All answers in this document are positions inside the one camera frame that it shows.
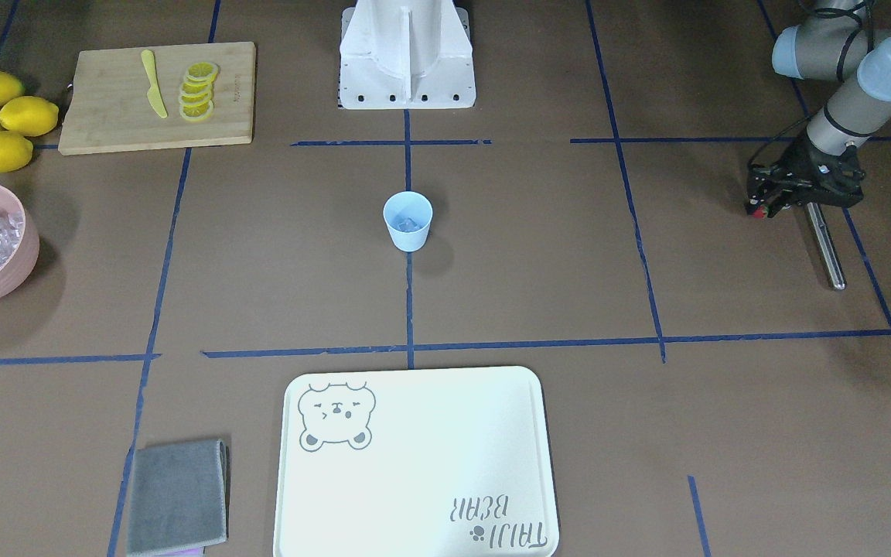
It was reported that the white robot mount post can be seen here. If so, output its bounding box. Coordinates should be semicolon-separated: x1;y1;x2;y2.
337;1;477;110

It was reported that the wooden cutting board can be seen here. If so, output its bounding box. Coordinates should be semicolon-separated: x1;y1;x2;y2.
59;42;257;155

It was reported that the yellow lemon front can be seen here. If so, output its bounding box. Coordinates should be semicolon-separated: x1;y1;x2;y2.
0;131;34;173

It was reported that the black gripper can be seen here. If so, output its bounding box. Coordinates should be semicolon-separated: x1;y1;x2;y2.
747;138;865;218

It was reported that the light blue plastic cup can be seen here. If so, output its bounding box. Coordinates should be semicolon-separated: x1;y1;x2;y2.
382;191;434;253

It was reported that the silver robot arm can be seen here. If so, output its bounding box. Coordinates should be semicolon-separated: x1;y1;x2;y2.
745;1;891;218

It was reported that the clear ice cube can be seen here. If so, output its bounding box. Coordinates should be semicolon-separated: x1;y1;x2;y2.
392;217;423;234

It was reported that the lemon slices row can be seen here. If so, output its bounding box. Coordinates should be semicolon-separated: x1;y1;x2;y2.
177;61;220;123

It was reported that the grey folded cloth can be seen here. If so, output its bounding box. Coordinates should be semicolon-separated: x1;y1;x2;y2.
126;438;229;556

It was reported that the metal muddler stick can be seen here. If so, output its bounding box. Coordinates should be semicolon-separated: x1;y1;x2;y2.
805;203;846;290

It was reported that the yellow plastic knife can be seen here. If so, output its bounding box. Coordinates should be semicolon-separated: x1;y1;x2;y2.
139;49;169;118

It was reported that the cream bear tray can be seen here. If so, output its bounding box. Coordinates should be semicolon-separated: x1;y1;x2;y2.
272;366;560;556

